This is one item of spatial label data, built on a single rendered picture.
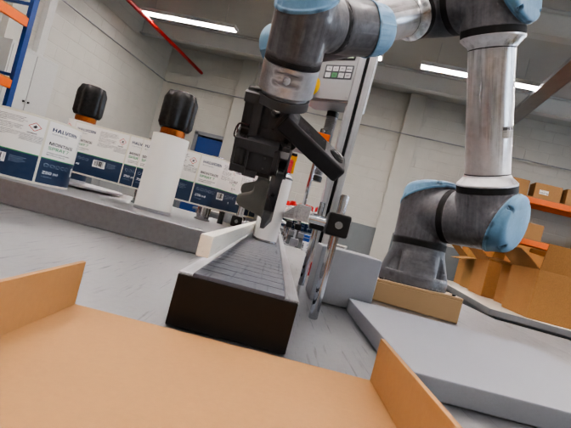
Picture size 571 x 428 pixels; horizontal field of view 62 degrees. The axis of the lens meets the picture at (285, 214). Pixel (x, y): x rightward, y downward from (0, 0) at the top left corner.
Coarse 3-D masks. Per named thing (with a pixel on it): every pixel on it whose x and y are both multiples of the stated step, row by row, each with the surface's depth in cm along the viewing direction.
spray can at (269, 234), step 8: (288, 168) 113; (288, 176) 112; (288, 184) 112; (280, 192) 111; (288, 192) 113; (280, 200) 112; (280, 208) 112; (280, 216) 112; (272, 224) 111; (280, 224) 113; (264, 232) 111; (272, 232) 111; (264, 240) 111; (272, 240) 112
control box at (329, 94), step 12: (336, 60) 131; (348, 60) 129; (324, 72) 133; (324, 84) 132; (336, 84) 130; (348, 84) 128; (324, 96) 131; (336, 96) 129; (348, 96) 127; (324, 108) 139; (336, 108) 135
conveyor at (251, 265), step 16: (240, 240) 96; (256, 240) 109; (224, 256) 60; (240, 256) 65; (256, 256) 71; (272, 256) 78; (208, 272) 44; (224, 272) 47; (240, 272) 50; (256, 272) 53; (272, 272) 57; (240, 288) 42; (256, 288) 42; (272, 288) 45
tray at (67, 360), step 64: (0, 320) 28; (64, 320) 35; (128, 320) 39; (0, 384) 23; (64, 384) 25; (128, 384) 27; (192, 384) 29; (256, 384) 32; (320, 384) 35; (384, 384) 36
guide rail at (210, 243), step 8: (240, 224) 86; (248, 224) 97; (208, 232) 45; (216, 232) 48; (224, 232) 52; (232, 232) 60; (240, 232) 76; (248, 232) 100; (200, 240) 42; (208, 240) 42; (216, 240) 44; (224, 240) 52; (232, 240) 63; (200, 248) 42; (208, 248) 42; (216, 248) 46; (208, 256) 42
